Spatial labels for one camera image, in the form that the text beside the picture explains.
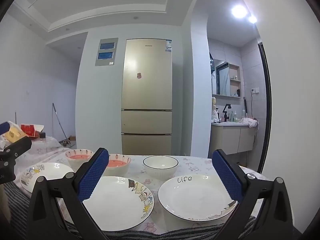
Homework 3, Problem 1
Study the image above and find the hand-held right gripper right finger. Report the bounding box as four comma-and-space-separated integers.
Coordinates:
211, 149, 293, 240

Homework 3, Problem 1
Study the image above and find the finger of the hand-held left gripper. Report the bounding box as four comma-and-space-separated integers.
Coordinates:
0, 121, 11, 136
0, 137, 32, 161

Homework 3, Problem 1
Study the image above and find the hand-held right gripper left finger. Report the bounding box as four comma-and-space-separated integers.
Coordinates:
26, 147, 112, 240

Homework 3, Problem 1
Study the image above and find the white bowl pink inside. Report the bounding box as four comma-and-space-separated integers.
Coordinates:
65, 149, 94, 172
104, 154, 132, 177

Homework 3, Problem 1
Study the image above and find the white plate cartoon animals rim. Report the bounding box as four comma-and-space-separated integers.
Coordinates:
82, 176, 155, 231

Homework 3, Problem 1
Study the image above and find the white plate black lettering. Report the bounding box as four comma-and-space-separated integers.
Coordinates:
158, 174, 238, 221

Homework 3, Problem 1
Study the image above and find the white plate cartoon duck print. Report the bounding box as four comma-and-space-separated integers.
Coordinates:
19, 162, 75, 193

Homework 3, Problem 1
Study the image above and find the white bowl black rim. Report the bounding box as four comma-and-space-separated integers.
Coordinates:
143, 155, 179, 180

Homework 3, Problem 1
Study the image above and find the yellow snack packet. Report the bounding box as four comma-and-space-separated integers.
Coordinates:
4, 126, 27, 143

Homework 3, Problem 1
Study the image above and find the red cardboard box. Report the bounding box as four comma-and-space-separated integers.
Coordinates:
20, 124, 44, 138

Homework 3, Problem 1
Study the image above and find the pink floral print tablecloth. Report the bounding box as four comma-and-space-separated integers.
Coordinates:
14, 136, 272, 238

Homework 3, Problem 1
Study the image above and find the beige bathroom vanity cabinet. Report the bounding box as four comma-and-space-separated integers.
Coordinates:
211, 122, 255, 155

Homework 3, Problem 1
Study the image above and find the pink towel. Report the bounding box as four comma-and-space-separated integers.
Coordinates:
241, 117, 259, 128

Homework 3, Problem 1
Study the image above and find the black bathroom faucet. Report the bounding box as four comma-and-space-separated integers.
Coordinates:
223, 104, 233, 122

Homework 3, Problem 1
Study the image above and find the bathroom mirror cabinet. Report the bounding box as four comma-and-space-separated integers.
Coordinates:
214, 58, 242, 98

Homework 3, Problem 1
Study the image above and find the gold three-door refrigerator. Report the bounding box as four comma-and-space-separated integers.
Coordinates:
121, 39, 173, 155

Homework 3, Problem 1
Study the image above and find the large bright ceiling light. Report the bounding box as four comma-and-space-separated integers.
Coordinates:
230, 4, 248, 19

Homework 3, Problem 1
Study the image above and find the mop with thin handle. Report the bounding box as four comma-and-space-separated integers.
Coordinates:
52, 103, 71, 146

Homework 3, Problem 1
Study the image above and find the black sliding door frame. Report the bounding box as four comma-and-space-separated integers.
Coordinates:
257, 41, 272, 173

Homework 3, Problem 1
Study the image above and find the grey wall electrical panel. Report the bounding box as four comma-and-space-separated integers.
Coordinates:
95, 37, 118, 66

